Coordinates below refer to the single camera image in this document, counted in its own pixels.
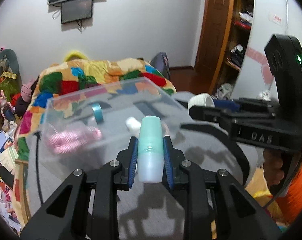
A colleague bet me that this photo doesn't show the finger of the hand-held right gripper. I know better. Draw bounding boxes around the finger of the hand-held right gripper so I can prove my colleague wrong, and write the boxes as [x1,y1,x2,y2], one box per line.
[188,105,277,126]
[231,98,279,113]

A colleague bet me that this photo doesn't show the small white bottle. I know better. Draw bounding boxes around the small white bottle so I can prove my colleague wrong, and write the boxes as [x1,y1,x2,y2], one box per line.
[125,116,141,136]

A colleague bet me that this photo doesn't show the grey backpack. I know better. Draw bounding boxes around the grey backpack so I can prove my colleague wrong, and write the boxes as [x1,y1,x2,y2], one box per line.
[149,52,171,80]

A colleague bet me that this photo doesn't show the blue tape roll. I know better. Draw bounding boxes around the blue tape roll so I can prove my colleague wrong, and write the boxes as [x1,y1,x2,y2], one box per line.
[92,103,104,123]

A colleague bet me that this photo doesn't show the pile of books and papers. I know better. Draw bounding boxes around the pile of books and papers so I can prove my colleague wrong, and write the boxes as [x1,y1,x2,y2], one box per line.
[0,127,23,230]

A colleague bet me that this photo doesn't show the colourful patchwork quilt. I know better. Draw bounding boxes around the colourful patchwork quilt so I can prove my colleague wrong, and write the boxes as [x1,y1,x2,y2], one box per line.
[13,58,177,228]

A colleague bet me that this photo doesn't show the small black monitor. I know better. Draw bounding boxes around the small black monitor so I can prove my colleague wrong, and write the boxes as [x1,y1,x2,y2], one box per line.
[61,0,94,25]

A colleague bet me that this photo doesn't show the white shoes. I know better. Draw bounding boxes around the white shoes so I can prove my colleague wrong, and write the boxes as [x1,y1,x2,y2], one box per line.
[214,82,234,100]

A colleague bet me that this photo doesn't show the green game box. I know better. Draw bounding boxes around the green game box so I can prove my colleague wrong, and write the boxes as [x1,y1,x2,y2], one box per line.
[0,71,19,98]

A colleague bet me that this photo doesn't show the person's right hand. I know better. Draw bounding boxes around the person's right hand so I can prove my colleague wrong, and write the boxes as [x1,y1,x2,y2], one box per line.
[262,149,291,193]

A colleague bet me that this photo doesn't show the yellow pillow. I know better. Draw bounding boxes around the yellow pillow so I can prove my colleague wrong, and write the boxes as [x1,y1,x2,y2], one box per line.
[63,50,89,63]

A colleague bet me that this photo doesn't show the pink hair rollers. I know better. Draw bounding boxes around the pink hair rollers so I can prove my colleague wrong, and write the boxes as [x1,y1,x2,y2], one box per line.
[45,127,102,154]

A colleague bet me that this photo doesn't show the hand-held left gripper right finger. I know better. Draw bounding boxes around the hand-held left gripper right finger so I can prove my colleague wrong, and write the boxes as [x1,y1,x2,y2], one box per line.
[162,135,283,240]

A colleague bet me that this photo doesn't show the brown wooden door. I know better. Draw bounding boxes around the brown wooden door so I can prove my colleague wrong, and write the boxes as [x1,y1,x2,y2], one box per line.
[195,0,235,74]

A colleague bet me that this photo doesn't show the black curved strap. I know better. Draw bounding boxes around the black curved strap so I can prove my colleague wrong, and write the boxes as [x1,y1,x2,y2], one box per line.
[180,122,258,187]

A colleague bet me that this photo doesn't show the white cup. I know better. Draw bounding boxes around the white cup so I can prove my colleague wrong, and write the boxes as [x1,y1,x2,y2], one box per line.
[188,93,241,111]

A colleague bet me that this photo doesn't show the grey chair back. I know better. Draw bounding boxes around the grey chair back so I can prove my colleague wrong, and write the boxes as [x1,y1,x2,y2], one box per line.
[0,48,23,88]

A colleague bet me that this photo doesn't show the wooden bookshelf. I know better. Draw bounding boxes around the wooden bookshelf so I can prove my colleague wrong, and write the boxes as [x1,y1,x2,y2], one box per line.
[208,0,255,98]

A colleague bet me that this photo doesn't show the person's right forearm orange sleeve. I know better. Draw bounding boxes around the person's right forearm orange sleeve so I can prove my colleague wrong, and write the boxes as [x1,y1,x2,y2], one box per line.
[275,162,302,227]

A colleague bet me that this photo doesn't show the teal and white bottle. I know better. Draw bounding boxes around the teal and white bottle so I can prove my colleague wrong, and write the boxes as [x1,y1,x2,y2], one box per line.
[137,116,165,183]

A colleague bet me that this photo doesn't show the yellow plastic bag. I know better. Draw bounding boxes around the yellow plastic bag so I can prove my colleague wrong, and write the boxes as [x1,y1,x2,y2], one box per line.
[245,168,284,224]

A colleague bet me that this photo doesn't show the white whiteboard panel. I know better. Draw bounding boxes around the white whiteboard panel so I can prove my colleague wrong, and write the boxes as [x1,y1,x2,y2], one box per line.
[230,0,295,100]

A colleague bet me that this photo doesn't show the pink knitted hat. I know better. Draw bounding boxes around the pink knitted hat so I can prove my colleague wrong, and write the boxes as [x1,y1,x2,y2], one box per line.
[20,79,38,102]

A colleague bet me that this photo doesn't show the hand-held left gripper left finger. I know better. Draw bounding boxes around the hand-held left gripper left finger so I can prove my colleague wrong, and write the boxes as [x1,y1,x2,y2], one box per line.
[20,136,139,240]

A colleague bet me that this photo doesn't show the black cable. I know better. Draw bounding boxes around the black cable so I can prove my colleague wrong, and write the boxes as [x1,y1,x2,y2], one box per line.
[34,131,44,204]

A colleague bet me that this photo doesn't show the clear plastic storage box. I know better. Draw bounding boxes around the clear plastic storage box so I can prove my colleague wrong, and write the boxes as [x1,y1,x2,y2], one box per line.
[39,77,189,156]

